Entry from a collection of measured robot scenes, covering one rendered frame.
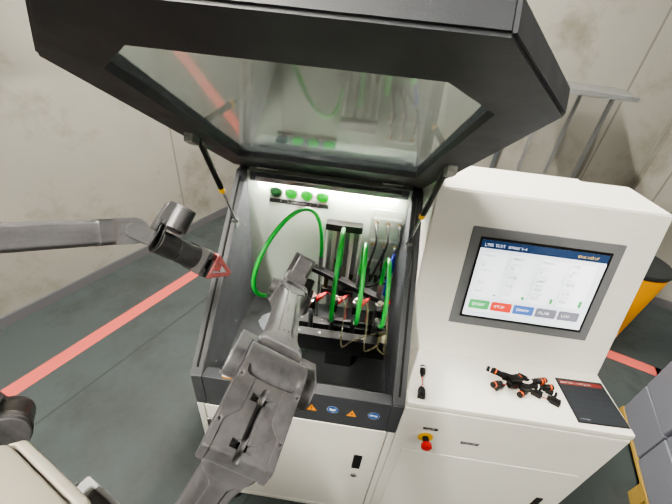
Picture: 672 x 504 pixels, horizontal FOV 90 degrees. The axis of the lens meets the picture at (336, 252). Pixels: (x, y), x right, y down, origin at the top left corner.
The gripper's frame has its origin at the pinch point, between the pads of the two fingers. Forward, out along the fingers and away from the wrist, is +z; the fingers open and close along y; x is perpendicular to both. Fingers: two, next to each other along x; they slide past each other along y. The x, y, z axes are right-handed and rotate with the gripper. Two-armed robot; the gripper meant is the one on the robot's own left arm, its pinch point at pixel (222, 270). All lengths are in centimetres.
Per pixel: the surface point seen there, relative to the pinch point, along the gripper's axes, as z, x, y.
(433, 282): 51, -26, -35
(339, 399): 45, 21, -24
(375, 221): 47, -41, -6
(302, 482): 85, 68, -2
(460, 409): 63, 7, -54
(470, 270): 53, -34, -44
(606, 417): 90, -10, -88
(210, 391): 26.3, 38.7, 11.3
